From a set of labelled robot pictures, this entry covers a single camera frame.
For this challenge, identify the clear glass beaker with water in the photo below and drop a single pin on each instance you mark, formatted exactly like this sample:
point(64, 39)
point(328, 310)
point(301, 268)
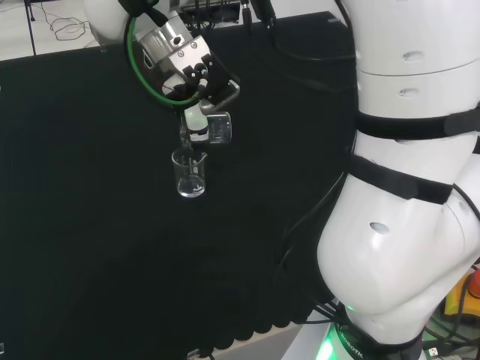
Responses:
point(219, 129)

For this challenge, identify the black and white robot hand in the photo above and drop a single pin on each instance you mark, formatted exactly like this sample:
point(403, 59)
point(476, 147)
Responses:
point(197, 120)

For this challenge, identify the black tripod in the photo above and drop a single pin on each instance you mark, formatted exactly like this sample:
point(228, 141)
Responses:
point(32, 30)

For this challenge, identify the yellow stop button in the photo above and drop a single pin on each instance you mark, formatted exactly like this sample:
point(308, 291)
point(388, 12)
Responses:
point(463, 296)

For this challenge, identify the clear tape piece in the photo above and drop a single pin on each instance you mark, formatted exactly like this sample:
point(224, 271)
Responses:
point(194, 352)
point(334, 20)

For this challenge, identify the black bench cloth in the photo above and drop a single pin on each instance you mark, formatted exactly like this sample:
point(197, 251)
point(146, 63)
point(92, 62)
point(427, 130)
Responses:
point(93, 225)

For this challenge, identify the black power strip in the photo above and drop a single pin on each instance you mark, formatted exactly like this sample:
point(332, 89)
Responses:
point(210, 11)

